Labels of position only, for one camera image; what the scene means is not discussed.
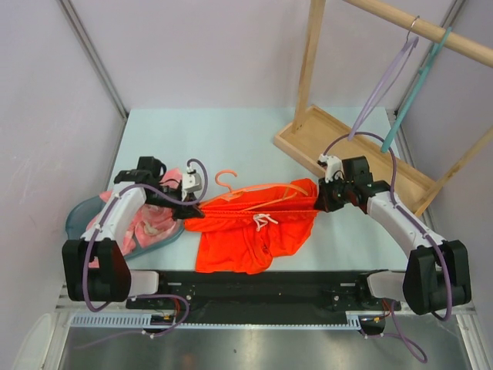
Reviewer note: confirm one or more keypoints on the white slotted cable duct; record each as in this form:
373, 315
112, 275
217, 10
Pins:
157, 322

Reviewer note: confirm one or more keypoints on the purple plastic hanger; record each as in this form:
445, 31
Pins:
385, 83

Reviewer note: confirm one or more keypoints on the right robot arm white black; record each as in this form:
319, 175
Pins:
437, 276

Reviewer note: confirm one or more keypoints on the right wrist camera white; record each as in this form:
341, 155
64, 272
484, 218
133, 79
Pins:
333, 167

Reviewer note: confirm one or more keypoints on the pink garment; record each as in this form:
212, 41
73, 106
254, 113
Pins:
151, 225

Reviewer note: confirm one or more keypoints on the orange plastic hanger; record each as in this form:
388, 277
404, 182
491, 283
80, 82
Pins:
261, 195

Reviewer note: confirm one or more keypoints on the teal plastic hanger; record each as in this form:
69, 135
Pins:
422, 75

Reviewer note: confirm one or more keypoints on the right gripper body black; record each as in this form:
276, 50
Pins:
337, 193

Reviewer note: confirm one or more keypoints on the orange shorts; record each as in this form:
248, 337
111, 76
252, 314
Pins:
238, 240

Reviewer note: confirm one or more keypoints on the teal plastic basket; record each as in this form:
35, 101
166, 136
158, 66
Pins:
80, 216

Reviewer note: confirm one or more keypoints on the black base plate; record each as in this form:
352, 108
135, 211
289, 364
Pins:
269, 298

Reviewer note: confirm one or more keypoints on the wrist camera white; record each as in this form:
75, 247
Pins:
191, 182
333, 167

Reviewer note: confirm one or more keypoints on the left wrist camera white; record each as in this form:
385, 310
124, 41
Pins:
191, 182

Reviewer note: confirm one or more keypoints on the wooden clothes rack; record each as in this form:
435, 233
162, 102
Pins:
314, 131

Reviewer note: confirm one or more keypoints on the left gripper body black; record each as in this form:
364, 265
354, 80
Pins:
158, 200

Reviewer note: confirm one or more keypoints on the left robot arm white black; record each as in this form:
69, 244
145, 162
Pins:
95, 269

